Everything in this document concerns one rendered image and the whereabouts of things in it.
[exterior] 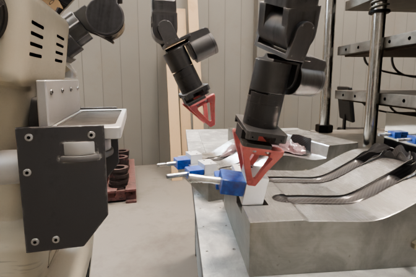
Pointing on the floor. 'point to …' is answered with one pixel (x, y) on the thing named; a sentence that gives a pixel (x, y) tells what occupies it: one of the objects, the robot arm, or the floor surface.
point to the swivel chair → (346, 110)
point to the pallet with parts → (122, 180)
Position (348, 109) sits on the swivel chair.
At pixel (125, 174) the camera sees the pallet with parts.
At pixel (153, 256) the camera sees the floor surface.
